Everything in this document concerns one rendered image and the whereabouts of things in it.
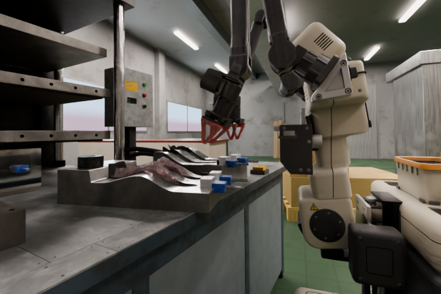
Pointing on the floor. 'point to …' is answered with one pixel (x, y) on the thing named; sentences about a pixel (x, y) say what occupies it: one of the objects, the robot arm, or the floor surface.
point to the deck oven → (417, 105)
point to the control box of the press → (131, 103)
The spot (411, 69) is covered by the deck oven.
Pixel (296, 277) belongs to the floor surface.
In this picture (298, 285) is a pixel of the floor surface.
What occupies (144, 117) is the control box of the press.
